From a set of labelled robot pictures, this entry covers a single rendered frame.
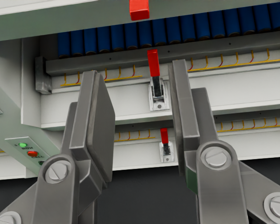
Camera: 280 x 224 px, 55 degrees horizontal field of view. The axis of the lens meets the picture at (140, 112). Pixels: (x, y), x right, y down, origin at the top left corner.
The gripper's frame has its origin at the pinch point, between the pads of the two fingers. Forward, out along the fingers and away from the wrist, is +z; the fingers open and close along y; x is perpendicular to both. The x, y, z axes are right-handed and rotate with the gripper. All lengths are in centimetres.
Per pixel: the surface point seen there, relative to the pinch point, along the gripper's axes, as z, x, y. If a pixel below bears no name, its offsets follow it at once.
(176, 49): 23.6, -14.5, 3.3
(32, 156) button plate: 17.8, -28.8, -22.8
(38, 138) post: 17.8, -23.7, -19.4
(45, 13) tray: 15.3, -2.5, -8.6
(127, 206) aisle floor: 16, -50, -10
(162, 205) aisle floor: 16, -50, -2
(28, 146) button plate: 17.8, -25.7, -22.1
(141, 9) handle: 8.9, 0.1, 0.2
